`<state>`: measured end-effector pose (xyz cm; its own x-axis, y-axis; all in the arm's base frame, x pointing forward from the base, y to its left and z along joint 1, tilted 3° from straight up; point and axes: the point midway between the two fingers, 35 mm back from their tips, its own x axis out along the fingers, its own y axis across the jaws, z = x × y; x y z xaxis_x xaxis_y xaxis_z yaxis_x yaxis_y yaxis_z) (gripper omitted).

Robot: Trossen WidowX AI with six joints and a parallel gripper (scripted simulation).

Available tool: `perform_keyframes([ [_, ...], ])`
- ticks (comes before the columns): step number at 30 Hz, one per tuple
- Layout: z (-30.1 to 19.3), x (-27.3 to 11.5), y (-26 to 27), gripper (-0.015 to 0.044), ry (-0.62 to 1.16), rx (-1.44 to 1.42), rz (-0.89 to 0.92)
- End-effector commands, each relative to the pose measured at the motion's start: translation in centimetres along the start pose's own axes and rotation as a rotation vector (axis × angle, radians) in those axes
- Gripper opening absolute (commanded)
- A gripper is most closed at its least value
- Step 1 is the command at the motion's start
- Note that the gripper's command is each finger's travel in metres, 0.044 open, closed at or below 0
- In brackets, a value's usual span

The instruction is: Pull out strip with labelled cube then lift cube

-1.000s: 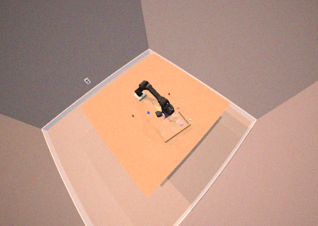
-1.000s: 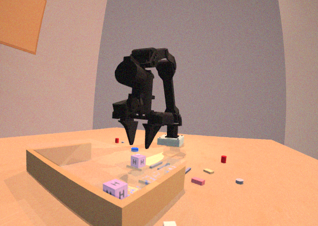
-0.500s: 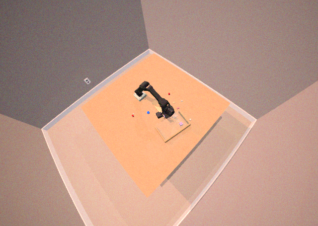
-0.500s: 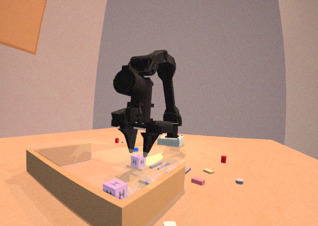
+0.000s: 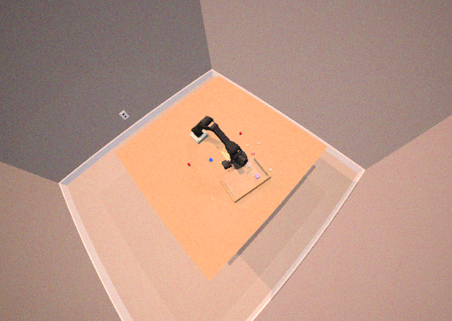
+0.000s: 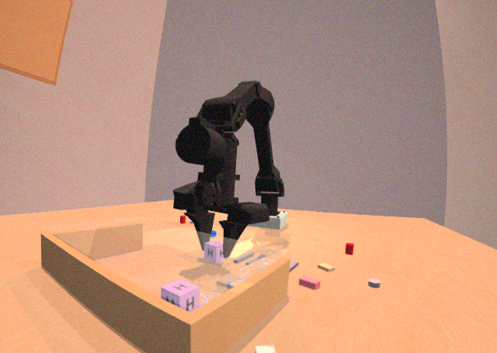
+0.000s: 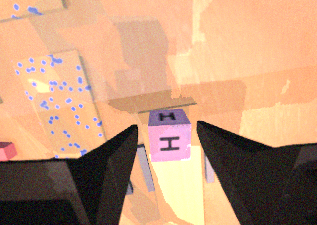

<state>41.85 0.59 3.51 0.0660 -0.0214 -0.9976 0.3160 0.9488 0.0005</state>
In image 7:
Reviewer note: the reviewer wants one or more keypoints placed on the pink rectangular block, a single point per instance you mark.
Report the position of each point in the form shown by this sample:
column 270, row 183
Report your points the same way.
column 7, row 151

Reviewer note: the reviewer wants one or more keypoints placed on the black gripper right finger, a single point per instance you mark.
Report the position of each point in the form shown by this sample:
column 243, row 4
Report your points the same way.
column 258, row 179

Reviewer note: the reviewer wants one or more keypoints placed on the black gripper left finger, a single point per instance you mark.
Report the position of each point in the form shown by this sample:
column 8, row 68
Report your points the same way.
column 95, row 183

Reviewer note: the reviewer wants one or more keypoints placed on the pink cube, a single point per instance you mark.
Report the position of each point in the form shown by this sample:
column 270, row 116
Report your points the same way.
column 169, row 135

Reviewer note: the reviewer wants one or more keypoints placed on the tan open-top wooden box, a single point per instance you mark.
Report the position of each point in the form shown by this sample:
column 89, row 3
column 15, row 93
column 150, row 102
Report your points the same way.
column 62, row 53

